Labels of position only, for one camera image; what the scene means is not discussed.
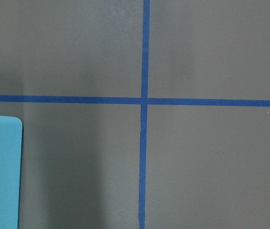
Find light blue plastic bin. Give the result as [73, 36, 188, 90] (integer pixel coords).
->
[0, 116, 23, 229]

